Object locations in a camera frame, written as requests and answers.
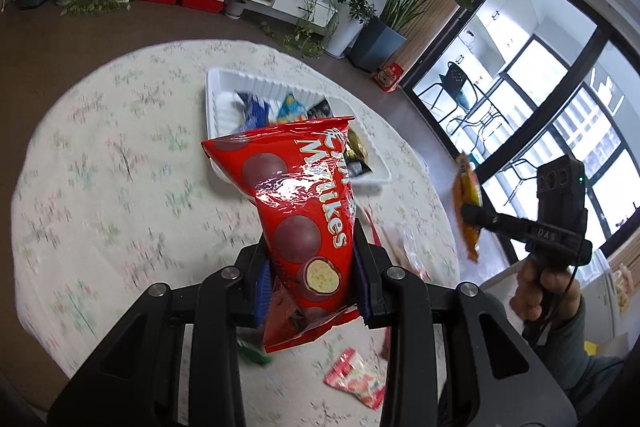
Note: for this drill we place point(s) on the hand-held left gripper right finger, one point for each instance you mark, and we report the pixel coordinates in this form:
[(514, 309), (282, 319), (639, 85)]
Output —
[(362, 294)]

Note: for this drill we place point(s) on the red chocolate ball bag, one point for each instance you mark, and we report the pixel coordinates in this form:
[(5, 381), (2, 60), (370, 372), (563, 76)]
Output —
[(295, 207)]

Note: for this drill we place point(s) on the orange snack packet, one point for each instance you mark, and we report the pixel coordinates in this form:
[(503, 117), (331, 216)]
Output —
[(467, 192)]

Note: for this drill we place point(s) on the small grey pot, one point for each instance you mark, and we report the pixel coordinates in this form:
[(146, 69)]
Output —
[(234, 8)]

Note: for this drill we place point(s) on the green snack packet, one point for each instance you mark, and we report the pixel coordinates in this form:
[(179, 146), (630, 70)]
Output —
[(255, 353)]

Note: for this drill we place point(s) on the plant in tall white pot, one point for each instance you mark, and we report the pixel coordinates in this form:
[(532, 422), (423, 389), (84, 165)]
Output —
[(345, 34)]

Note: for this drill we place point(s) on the black gold snack packet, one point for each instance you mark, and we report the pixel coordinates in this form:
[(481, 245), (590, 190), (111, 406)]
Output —
[(320, 109)]

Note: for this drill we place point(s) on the red fruit candy packet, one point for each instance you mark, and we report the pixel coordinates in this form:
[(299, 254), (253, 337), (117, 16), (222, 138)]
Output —
[(357, 379)]

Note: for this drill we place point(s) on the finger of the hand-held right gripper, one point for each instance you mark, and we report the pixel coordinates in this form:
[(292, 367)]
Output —
[(500, 224)]

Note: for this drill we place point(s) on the pink snack packet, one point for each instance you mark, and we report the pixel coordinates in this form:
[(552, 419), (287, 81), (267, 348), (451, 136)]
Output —
[(402, 247)]

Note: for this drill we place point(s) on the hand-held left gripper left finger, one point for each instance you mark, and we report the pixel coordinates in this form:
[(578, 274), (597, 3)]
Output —
[(260, 294)]

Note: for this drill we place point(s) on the white plastic tray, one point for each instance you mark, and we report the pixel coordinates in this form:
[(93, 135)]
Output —
[(216, 142)]

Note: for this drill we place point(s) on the person's right forearm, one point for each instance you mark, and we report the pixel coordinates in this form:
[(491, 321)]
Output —
[(590, 357)]

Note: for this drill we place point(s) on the light blue snack packet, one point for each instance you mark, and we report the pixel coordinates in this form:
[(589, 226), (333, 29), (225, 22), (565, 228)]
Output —
[(291, 107)]

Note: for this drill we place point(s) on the black metal table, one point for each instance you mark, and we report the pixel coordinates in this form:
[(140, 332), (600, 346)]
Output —
[(482, 119)]

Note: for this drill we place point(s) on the person's right hand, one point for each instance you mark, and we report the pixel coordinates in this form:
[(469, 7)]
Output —
[(545, 294)]

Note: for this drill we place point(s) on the black metal chair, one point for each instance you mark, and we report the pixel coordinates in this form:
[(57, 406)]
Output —
[(457, 82)]

